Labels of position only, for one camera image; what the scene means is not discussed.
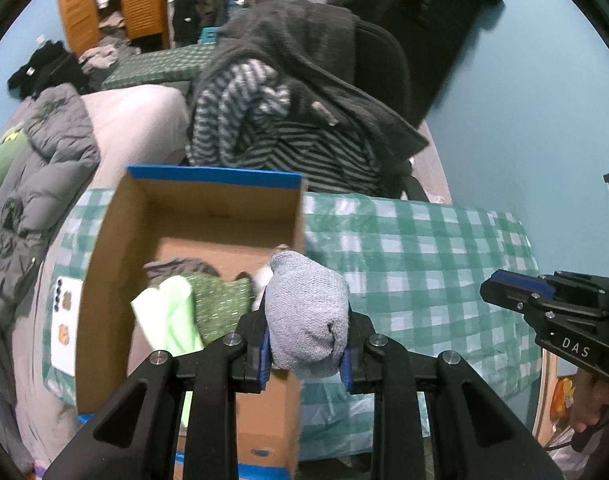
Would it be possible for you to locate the green checkered tablecloth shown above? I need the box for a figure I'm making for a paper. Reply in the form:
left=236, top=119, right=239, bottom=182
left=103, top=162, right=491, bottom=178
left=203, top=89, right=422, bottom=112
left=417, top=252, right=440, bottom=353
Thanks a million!
left=44, top=188, right=541, bottom=460

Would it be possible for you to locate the black clothes pile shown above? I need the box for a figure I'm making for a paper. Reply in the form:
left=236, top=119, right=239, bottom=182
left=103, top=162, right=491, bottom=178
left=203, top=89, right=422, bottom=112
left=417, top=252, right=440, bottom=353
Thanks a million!
left=7, top=40, right=90, bottom=99

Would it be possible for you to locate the light green cloth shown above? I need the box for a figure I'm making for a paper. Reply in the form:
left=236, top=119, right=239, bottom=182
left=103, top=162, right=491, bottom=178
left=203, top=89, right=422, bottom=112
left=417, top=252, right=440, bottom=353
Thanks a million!
left=131, top=275, right=205, bottom=356

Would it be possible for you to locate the grey puffer jacket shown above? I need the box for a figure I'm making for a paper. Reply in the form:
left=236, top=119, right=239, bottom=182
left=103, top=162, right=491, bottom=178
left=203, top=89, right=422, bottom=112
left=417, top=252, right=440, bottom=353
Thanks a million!
left=0, top=83, right=102, bottom=321

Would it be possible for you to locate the green knitted cloth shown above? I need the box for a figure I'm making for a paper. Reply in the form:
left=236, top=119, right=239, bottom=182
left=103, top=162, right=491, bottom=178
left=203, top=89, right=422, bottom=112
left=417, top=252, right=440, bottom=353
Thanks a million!
left=183, top=272, right=254, bottom=346

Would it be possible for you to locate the person's right hand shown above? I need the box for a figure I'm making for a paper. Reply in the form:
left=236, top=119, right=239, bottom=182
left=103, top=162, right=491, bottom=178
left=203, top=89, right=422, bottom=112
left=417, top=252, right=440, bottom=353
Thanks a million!
left=570, top=370, right=609, bottom=434

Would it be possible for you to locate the blue-edged cardboard box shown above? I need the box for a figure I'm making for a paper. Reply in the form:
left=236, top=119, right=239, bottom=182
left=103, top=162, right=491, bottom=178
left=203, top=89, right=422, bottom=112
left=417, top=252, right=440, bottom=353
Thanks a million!
left=47, top=165, right=303, bottom=479

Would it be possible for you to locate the orange wooden cabinet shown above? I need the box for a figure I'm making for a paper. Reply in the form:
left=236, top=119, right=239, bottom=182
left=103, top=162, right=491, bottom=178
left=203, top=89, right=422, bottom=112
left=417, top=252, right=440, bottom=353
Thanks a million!
left=57, top=0, right=170, bottom=54

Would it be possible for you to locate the green checkered far table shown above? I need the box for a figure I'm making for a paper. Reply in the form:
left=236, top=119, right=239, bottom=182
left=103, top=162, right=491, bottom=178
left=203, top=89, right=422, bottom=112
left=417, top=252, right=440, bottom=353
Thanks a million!
left=102, top=44, right=216, bottom=90

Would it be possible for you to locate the dark grey fleece jacket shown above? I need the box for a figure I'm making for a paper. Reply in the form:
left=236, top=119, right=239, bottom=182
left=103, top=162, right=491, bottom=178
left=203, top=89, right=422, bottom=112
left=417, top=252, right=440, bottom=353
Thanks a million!
left=194, top=0, right=431, bottom=196

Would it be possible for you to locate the grey fleece mitt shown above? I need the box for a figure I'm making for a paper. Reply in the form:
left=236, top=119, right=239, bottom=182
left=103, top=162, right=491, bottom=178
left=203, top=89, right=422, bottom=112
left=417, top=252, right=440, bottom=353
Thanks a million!
left=143, top=258, right=220, bottom=286

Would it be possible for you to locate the grey sock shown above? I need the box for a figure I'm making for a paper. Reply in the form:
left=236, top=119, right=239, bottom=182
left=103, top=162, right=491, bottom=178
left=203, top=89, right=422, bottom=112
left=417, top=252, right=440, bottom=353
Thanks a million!
left=264, top=250, right=349, bottom=378

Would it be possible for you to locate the grey striped sweater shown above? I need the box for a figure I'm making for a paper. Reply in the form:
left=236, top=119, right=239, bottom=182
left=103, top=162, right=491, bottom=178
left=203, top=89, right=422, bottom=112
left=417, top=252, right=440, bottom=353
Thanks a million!
left=186, top=58, right=381, bottom=195

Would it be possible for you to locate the grey-white plastic bag bundle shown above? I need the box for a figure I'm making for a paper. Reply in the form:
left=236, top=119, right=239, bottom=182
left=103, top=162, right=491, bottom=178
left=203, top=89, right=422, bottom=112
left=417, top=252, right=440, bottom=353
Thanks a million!
left=251, top=264, right=273, bottom=311

